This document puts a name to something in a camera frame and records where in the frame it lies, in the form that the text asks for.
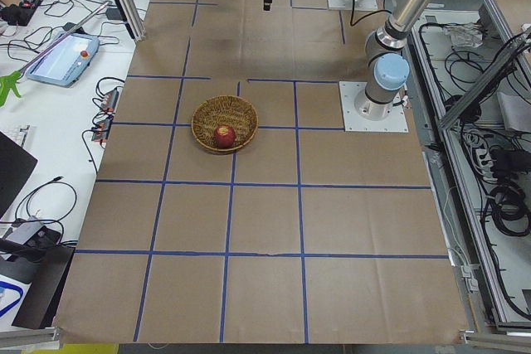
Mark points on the white keyboard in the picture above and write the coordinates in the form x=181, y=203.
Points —
x=19, y=134

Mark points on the black laptop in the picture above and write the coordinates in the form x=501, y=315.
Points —
x=17, y=165

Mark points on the round wicker basket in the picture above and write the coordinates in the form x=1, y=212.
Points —
x=224, y=109

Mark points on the blue teach pendant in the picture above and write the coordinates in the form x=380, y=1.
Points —
x=64, y=65

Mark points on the dark red apple in basket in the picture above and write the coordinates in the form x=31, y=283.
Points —
x=224, y=136

